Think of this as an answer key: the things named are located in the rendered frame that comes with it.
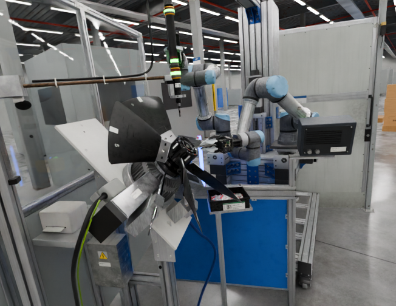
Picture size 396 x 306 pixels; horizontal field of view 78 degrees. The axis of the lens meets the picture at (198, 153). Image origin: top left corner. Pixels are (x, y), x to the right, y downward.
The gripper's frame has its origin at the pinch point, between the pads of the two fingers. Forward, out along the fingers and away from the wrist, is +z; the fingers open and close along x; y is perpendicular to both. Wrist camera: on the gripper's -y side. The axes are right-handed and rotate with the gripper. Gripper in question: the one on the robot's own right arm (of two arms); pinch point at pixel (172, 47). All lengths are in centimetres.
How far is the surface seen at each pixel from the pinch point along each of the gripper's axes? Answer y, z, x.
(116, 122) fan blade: 27.0, 30.4, 17.4
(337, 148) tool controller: 55, -20, -80
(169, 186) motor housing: 57, 14, 6
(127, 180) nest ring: 53, 16, 23
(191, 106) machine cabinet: 49, -466, 29
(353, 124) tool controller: 42, -16, -85
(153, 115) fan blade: 27.7, -1.9, 11.9
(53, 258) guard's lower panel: 96, 5, 73
